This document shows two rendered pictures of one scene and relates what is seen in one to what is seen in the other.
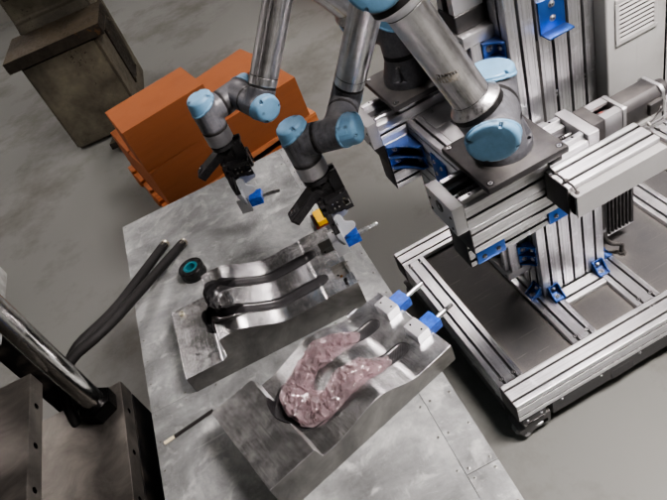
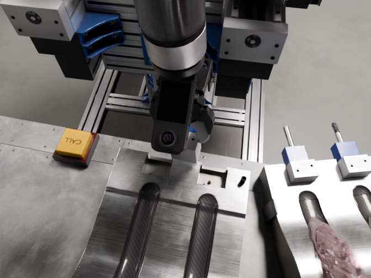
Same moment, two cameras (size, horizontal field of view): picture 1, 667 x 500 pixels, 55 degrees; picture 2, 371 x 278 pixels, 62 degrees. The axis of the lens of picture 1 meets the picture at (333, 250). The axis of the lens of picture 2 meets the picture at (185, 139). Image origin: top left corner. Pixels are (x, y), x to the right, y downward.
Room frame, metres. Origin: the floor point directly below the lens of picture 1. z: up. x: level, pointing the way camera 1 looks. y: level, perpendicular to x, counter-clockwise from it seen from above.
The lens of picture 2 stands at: (1.20, 0.25, 1.43)
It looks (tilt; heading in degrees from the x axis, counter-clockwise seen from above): 59 degrees down; 285
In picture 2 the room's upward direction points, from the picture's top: straight up
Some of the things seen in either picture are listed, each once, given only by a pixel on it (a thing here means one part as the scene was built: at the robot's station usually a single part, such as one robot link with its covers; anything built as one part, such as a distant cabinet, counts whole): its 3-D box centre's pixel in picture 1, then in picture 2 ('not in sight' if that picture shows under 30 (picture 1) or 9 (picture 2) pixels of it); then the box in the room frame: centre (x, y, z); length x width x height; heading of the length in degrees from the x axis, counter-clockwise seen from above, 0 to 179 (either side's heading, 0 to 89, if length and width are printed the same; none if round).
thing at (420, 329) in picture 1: (433, 320); (343, 148); (0.96, -0.14, 0.86); 0.13 x 0.05 x 0.05; 111
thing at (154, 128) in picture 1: (203, 113); not in sight; (3.52, 0.36, 0.32); 1.15 x 0.92 x 0.64; 98
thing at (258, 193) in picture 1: (259, 196); not in sight; (1.62, 0.14, 0.93); 0.13 x 0.05 x 0.05; 79
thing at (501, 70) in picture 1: (491, 91); not in sight; (1.21, -0.48, 1.20); 0.13 x 0.12 x 0.14; 154
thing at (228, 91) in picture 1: (238, 94); not in sight; (1.64, 0.06, 1.25); 0.11 x 0.11 x 0.08; 22
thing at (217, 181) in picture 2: (342, 274); (212, 178); (1.21, 0.00, 0.87); 0.05 x 0.05 x 0.04; 4
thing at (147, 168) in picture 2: (330, 250); (158, 168); (1.32, 0.01, 0.87); 0.05 x 0.05 x 0.04; 4
